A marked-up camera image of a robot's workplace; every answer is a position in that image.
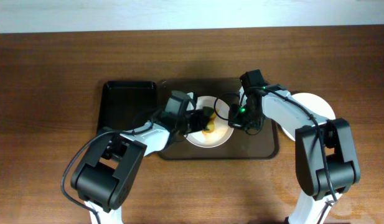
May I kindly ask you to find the pink-rimmed plate with sauce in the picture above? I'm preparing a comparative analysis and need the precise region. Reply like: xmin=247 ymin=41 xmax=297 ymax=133
xmin=185 ymin=96 xmax=233 ymax=148

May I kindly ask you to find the white plate with sauce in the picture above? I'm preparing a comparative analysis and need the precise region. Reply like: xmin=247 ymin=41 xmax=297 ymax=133
xmin=276 ymin=93 xmax=335 ymax=141

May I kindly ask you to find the black water tray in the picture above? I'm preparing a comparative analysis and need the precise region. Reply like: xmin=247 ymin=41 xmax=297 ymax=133
xmin=96 ymin=81 xmax=157 ymax=134

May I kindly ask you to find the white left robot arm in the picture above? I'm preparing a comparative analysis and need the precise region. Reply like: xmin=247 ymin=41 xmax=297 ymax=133
xmin=60 ymin=107 xmax=214 ymax=223

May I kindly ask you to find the brown serving tray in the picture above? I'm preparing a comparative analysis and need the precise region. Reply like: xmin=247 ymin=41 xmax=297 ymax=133
xmin=157 ymin=78 xmax=279 ymax=160

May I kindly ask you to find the green and yellow sponge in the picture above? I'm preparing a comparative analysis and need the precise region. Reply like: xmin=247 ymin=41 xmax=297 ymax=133
xmin=202 ymin=106 xmax=217 ymax=133

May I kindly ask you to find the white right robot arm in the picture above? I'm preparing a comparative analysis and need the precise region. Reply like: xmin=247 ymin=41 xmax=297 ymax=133
xmin=238 ymin=85 xmax=361 ymax=223

